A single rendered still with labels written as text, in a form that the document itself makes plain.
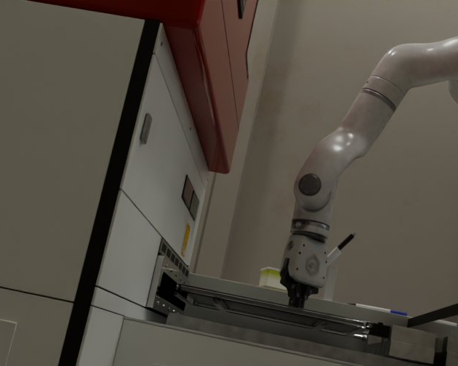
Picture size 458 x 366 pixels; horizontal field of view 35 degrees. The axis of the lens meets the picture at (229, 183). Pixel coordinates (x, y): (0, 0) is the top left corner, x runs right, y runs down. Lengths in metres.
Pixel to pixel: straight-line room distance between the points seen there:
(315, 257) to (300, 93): 2.90
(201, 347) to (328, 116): 3.32
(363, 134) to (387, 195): 2.64
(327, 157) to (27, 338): 0.79
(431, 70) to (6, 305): 1.05
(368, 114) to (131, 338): 0.76
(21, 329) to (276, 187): 3.35
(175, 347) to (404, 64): 0.85
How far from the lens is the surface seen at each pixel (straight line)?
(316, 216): 1.55
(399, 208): 4.22
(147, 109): 1.02
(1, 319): 0.97
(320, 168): 1.50
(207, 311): 1.73
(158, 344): 1.12
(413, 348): 1.37
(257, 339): 1.38
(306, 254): 1.54
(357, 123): 1.60
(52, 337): 0.95
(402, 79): 1.65
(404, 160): 4.29
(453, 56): 1.61
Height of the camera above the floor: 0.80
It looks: 13 degrees up
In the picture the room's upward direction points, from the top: 12 degrees clockwise
